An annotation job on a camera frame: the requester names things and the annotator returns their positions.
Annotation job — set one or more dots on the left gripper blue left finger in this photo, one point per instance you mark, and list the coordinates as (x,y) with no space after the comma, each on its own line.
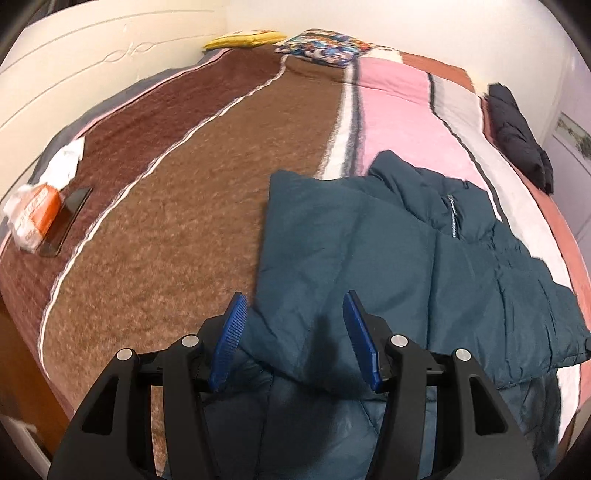
(229,329)

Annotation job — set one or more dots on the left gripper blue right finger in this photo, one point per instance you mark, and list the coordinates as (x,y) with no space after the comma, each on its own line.
(364,347)

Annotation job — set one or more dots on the teal quilted puffer jacket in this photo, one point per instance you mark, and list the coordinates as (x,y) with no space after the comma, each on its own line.
(426,253)

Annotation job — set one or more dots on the striped plush bed blanket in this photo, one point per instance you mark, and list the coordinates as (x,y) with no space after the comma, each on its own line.
(181,180)

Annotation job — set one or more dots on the black smartphone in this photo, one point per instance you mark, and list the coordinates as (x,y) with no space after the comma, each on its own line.
(60,227)

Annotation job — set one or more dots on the orange white plastic packet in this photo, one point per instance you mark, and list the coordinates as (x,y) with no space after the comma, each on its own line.
(30,211)

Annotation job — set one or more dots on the white tissue paper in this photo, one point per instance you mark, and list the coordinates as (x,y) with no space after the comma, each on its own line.
(62,167)

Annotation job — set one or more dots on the black folded jacket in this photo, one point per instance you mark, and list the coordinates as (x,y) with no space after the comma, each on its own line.
(515,139)

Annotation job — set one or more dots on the yellow pillow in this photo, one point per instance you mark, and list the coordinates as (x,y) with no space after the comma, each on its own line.
(245,39)

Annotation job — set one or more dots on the lilac wardrobe with floral band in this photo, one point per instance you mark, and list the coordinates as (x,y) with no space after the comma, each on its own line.
(567,142)

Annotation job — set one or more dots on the colourful patterned pillow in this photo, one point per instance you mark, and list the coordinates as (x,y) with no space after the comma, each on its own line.
(325,47)

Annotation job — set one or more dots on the cream bed headboard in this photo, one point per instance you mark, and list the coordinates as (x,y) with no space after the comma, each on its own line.
(63,65)

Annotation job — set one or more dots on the wooden bed frame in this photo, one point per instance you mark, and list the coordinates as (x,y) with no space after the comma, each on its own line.
(25,393)

